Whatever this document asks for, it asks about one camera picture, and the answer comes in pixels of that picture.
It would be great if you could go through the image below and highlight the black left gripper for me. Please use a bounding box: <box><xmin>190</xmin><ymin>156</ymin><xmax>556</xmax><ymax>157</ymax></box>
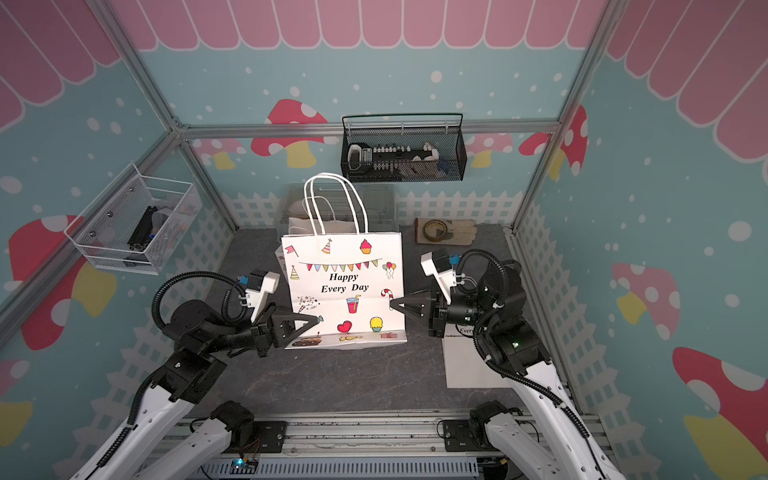
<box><xmin>204</xmin><ymin>302</ymin><xmax>319</xmax><ymax>359</ymax></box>

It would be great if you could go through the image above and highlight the white paper gift bag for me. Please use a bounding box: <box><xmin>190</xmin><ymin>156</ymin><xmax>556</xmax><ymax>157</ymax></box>
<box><xmin>442</xmin><ymin>324</ymin><xmax>510</xmax><ymax>390</ymax></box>

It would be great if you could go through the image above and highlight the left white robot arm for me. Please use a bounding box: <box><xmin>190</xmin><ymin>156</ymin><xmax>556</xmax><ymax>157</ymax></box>
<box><xmin>73</xmin><ymin>271</ymin><xmax>320</xmax><ymax>479</ymax></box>

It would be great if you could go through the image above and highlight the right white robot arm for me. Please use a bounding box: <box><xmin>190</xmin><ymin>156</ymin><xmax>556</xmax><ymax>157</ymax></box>
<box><xmin>385</xmin><ymin>249</ymin><xmax>623</xmax><ymax>479</ymax></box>

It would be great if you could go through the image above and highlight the brown packing tape roll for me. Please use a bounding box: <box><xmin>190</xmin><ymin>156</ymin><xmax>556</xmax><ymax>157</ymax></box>
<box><xmin>421</xmin><ymin>219</ymin><xmax>452</xmax><ymax>243</ymax></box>

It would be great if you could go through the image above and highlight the clear plastic storage box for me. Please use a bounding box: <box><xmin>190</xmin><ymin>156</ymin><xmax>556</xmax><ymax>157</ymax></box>
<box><xmin>275</xmin><ymin>180</ymin><xmax>399</xmax><ymax>237</ymax></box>

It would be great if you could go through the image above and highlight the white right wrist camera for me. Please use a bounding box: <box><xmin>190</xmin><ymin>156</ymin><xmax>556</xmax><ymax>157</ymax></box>
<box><xmin>420</xmin><ymin>249</ymin><xmax>457</xmax><ymax>305</ymax></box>

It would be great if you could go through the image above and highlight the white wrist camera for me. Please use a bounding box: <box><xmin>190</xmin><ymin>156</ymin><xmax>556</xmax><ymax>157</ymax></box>
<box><xmin>420</xmin><ymin>249</ymin><xmax>457</xmax><ymax>305</ymax></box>
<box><xmin>237</xmin><ymin>270</ymin><xmax>280</xmax><ymax>323</ymax></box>

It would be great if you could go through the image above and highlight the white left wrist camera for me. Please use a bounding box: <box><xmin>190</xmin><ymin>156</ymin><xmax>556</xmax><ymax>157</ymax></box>
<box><xmin>237</xmin><ymin>270</ymin><xmax>280</xmax><ymax>323</ymax></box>

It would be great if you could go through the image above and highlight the metal base rail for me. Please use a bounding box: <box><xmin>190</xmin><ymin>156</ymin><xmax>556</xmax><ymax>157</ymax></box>
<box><xmin>161</xmin><ymin>410</ymin><xmax>607</xmax><ymax>480</ymax></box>

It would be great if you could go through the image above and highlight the black wire mesh wall basket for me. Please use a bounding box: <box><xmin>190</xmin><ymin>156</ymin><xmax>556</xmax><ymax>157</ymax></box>
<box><xmin>340</xmin><ymin>113</ymin><xmax>468</xmax><ymax>183</ymax></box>

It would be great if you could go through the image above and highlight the white wire wall basket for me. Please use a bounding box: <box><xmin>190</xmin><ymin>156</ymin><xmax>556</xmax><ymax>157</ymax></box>
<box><xmin>64</xmin><ymin>164</ymin><xmax>202</xmax><ymax>275</ymax></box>

